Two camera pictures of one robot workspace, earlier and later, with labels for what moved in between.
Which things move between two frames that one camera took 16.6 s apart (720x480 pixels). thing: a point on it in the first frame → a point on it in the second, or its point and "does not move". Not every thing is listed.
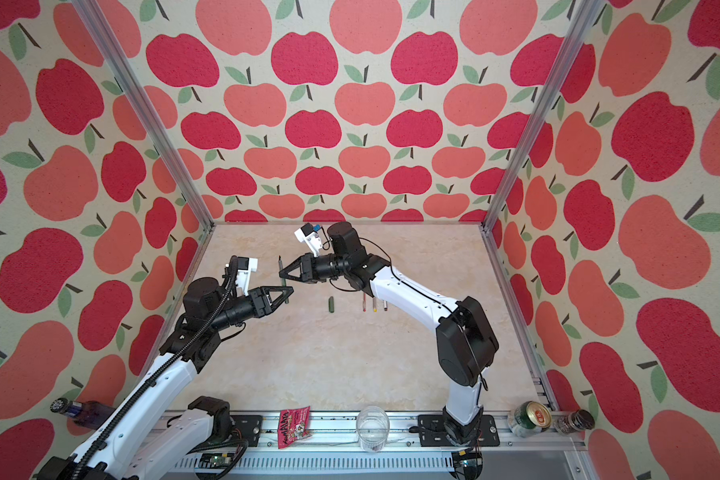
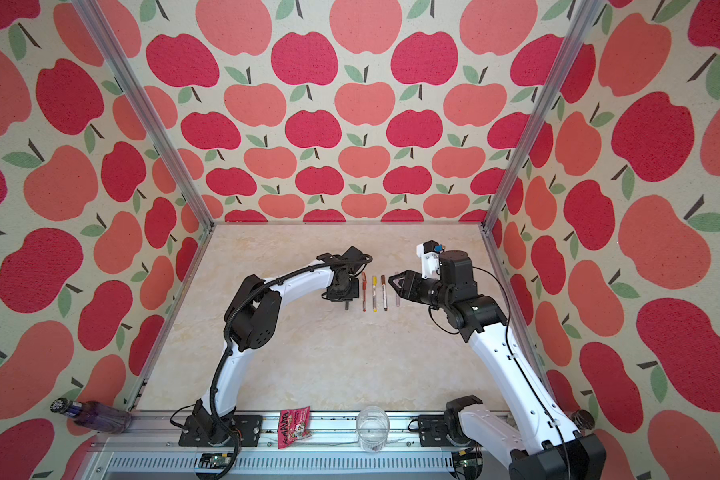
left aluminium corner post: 145,105 does not move
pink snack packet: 293,424 does not move
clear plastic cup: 373,428 does not move
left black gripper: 261,303 → 355,294
